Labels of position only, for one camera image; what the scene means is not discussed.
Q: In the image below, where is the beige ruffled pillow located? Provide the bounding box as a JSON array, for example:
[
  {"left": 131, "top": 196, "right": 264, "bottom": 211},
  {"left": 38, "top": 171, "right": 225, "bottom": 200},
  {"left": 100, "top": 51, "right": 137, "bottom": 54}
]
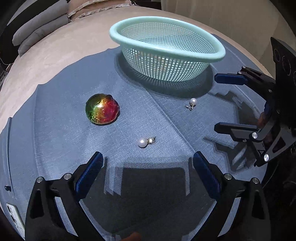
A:
[
  {"left": 67, "top": 0, "right": 132, "bottom": 18},
  {"left": 69, "top": 3, "right": 132, "bottom": 21}
]

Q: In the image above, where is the blue grey cloth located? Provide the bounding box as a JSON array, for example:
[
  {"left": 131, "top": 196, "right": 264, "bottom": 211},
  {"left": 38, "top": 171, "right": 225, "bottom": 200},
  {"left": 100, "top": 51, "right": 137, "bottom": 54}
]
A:
[{"left": 1, "top": 42, "right": 266, "bottom": 240}]

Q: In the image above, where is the person's right hand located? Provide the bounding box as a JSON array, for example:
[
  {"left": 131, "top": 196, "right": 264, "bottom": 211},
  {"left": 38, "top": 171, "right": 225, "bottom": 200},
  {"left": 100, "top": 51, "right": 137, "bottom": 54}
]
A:
[{"left": 257, "top": 101, "right": 272, "bottom": 129}]

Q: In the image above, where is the lower grey pillow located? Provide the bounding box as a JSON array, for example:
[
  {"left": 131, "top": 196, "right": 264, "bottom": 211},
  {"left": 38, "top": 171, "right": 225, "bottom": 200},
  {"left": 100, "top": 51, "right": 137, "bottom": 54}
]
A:
[{"left": 18, "top": 15, "right": 69, "bottom": 57}]

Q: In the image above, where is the iridescent glass dome paperweight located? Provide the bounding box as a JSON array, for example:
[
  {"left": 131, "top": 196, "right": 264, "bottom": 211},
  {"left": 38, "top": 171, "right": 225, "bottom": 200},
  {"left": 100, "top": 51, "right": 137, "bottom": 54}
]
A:
[{"left": 85, "top": 93, "right": 120, "bottom": 125}]

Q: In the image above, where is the beige bed blanket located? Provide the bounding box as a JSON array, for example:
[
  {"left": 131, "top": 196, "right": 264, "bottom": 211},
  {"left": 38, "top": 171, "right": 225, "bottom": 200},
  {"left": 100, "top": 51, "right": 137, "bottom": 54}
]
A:
[{"left": 1, "top": 6, "right": 269, "bottom": 128}]

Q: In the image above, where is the upper grey pillow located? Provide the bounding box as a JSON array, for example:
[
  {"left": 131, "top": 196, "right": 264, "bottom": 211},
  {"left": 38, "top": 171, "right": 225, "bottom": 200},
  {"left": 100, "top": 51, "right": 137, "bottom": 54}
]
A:
[{"left": 12, "top": 1, "right": 68, "bottom": 46}]

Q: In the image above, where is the small dark blue cap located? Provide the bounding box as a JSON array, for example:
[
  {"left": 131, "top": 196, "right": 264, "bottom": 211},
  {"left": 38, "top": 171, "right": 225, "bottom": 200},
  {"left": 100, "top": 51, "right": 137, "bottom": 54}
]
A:
[{"left": 4, "top": 185, "right": 11, "bottom": 191}]

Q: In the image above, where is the mint green plastic basket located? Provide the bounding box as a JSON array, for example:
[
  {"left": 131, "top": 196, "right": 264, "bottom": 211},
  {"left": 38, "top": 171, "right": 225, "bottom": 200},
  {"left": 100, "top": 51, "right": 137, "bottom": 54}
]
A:
[{"left": 109, "top": 16, "right": 226, "bottom": 82}]

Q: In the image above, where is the grey pillow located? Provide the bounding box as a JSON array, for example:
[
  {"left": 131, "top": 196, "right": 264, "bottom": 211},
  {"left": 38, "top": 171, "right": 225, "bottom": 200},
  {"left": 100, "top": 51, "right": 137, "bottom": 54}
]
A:
[
  {"left": 12, "top": 1, "right": 68, "bottom": 46},
  {"left": 18, "top": 15, "right": 69, "bottom": 57}
]

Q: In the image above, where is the pearl earring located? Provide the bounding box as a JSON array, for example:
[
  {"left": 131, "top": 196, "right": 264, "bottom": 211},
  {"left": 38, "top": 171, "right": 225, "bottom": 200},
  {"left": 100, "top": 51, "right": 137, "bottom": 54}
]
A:
[
  {"left": 185, "top": 98, "right": 197, "bottom": 111},
  {"left": 137, "top": 137, "right": 156, "bottom": 148}
]

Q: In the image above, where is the lower beige ruffled pillow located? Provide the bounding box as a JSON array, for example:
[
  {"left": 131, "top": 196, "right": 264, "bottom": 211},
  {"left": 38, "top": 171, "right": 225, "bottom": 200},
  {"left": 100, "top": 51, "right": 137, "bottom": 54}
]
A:
[{"left": 69, "top": 3, "right": 132, "bottom": 21}]

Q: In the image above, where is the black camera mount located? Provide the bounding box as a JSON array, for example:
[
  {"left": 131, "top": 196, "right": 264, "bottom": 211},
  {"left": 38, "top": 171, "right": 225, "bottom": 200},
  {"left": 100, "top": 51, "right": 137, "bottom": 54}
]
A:
[{"left": 270, "top": 37, "right": 295, "bottom": 97}]

